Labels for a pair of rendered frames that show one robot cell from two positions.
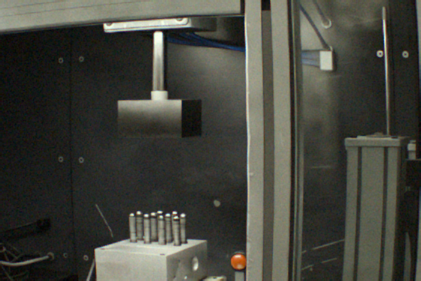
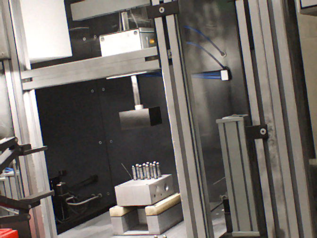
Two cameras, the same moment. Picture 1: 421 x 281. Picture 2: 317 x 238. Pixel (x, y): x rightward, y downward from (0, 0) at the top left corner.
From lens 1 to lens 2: 37 cm
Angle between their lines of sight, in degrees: 6
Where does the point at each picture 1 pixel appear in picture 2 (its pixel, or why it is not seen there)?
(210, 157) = not seen: hidden behind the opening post
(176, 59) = (151, 84)
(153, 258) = (143, 187)
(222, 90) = not seen: hidden behind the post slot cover
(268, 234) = (185, 168)
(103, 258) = (119, 190)
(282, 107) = (183, 110)
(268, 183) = (182, 145)
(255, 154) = (174, 132)
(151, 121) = (136, 120)
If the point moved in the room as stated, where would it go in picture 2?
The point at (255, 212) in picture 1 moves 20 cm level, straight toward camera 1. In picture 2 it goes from (178, 158) to (165, 174)
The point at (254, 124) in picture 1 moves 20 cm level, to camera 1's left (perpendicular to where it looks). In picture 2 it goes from (172, 119) to (78, 132)
